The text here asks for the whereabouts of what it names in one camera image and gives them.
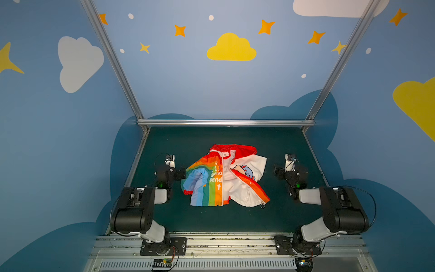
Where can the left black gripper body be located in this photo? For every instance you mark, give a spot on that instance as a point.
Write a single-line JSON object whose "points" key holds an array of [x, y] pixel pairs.
{"points": [[175, 173]]}

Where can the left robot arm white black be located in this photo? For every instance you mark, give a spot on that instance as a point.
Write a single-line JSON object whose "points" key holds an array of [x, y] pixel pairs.
{"points": [[133, 212]]}

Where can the left small circuit board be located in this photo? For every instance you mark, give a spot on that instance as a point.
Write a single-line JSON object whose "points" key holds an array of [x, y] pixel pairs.
{"points": [[161, 264]]}

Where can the table edge rail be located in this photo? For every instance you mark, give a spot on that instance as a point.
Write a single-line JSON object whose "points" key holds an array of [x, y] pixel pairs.
{"points": [[316, 155], [124, 160]]}

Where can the back horizontal aluminium rail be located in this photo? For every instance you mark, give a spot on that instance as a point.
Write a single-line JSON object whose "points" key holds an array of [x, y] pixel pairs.
{"points": [[250, 123]]}

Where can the right slanted aluminium post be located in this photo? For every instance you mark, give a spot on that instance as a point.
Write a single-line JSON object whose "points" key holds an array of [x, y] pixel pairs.
{"points": [[357, 34]]}

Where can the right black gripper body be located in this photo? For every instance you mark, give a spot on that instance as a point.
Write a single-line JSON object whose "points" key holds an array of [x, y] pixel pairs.
{"points": [[283, 173]]}

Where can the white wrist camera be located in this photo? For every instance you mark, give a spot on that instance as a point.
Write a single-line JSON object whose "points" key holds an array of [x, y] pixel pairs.
{"points": [[290, 161], [170, 160]]}

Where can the slanted aluminium post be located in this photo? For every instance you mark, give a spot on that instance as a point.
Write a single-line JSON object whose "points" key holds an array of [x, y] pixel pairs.
{"points": [[357, 34], [99, 28]]}

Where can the rainbow and white kids jacket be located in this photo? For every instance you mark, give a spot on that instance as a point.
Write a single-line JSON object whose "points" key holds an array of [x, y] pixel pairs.
{"points": [[227, 172]]}

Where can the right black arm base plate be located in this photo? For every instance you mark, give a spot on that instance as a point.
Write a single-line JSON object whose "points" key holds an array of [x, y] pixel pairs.
{"points": [[286, 245]]}

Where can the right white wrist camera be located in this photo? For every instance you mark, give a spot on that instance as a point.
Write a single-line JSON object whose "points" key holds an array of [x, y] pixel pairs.
{"points": [[290, 161]]}

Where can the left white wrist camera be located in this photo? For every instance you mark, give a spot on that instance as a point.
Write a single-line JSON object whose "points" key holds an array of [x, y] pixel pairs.
{"points": [[170, 160]]}

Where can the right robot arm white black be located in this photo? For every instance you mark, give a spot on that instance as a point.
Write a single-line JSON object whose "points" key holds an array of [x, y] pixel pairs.
{"points": [[342, 211]]}

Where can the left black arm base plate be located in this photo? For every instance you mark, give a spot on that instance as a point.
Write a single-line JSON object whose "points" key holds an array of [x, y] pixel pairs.
{"points": [[169, 247]]}

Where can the left slanted aluminium post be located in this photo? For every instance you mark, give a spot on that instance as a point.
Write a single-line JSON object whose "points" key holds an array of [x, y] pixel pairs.
{"points": [[99, 28]]}

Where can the right small black connector box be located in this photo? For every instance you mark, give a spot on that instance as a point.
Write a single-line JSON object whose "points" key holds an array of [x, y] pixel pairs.
{"points": [[303, 265]]}

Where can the right side table edge rail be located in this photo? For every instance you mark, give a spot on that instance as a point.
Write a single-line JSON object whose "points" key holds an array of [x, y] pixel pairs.
{"points": [[316, 155]]}

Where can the front aluminium rail frame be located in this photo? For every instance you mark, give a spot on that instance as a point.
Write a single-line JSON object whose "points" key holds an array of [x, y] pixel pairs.
{"points": [[229, 252]]}

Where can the left side table edge rail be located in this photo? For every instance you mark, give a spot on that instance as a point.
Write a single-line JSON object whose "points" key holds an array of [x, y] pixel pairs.
{"points": [[124, 160]]}

